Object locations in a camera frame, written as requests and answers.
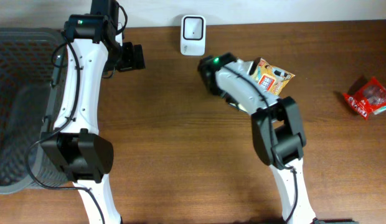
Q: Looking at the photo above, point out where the white barcode scanner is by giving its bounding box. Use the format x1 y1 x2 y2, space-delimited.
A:
180 15 207 56

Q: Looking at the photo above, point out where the yellow snack bag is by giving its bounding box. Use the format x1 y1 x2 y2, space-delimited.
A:
249 57 295 95

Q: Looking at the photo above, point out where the red snack bag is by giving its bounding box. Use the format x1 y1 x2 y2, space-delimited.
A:
342 77 386 119

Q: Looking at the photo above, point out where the grey plastic mesh basket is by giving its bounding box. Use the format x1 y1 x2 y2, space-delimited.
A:
0 28 67 195

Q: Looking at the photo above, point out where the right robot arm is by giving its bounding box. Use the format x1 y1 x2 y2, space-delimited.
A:
197 53 316 223

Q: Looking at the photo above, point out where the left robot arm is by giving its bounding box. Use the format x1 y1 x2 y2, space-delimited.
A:
39 0 145 223

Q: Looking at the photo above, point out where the green tissue pack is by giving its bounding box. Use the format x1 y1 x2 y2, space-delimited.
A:
373 105 386 114

